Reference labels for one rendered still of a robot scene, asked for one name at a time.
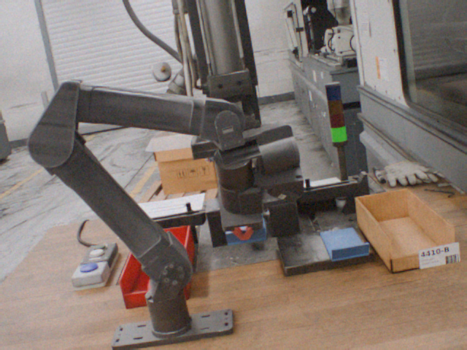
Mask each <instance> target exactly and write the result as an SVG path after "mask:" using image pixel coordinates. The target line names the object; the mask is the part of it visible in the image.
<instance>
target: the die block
mask: <svg viewBox="0 0 467 350"><path fill-rule="evenodd" d="M266 208H268V209H269V213H270V217H269V227H270V230H271V236H272V238H276V237H280V236H288V235H293V234H294V233H300V232H301V229H300V223H299V218H298V208H297V203H296V201H294V202H293V203H290V202H289V203H286V204H281V205H276V206H267V207H266ZM207 223H208V228H209V232H210V236H211V239H212V247H213V248H216V247H220V246H225V245H228V241H227V240H226V232H224V231H223V228H222V225H221V218H220V214H217V215H212V217H207Z"/></svg>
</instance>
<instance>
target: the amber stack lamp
mask: <svg viewBox="0 0 467 350"><path fill-rule="evenodd" d="M327 102H328V114H341V113H343V112H344V108H343V107H342V99H341V98H340V99H338V100H333V101H327Z"/></svg>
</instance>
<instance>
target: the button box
mask: <svg viewBox="0 0 467 350"><path fill-rule="evenodd" d="M86 221H89V219H85V220H84V221H82V223H81V224H80V226H79V228H78V230H77V240H78V241H79V242H80V243H81V244H84V245H86V246H90V248H89V250H88V251H87V253H86V255H85V256H84V258H83V260H82V262H81V263H80V265H85V264H88V263H99V262H103V261H107V263H108V266H109V272H111V271H112V269H113V268H114V265H115V263H116V261H117V259H118V257H119V255H120V253H119V249H118V247H117V242H112V243H108V244H105V245H106V248H105V249H103V254H100V255H99V256H95V257H91V255H90V253H91V252H93V251H94V249H93V248H94V246H96V245H99V244H91V243H88V242H85V241H83V240H82V239H81V238H80V231H81V229H82V226H83V225H84V224H85V223H86Z"/></svg>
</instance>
